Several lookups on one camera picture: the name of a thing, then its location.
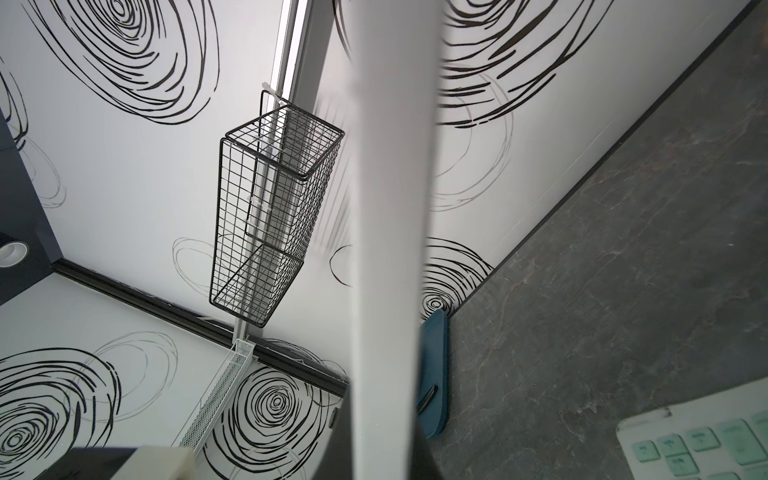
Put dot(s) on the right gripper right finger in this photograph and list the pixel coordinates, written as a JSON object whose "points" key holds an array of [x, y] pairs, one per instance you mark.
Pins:
{"points": [[424, 465]]}

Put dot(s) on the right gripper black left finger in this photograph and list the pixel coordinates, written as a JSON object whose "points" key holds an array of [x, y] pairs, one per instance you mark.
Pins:
{"points": [[337, 460]]}

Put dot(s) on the green wireless keyboard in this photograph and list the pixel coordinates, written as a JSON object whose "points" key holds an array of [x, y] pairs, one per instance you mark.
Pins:
{"points": [[720, 436]]}

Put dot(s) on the yellow wireless keyboard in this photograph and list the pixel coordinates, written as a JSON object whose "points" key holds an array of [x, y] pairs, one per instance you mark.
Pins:
{"points": [[396, 54]]}

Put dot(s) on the black knife on tray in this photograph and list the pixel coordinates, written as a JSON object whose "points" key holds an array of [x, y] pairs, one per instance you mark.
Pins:
{"points": [[426, 399]]}

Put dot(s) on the teal tray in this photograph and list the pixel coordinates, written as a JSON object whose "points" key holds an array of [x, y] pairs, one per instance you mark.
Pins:
{"points": [[434, 370]]}

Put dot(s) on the white wire wall shelf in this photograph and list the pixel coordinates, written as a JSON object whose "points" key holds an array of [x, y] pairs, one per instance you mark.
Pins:
{"points": [[216, 398]]}

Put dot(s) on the black wire wall basket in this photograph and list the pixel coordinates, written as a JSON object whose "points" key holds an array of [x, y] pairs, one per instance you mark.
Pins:
{"points": [[274, 171]]}

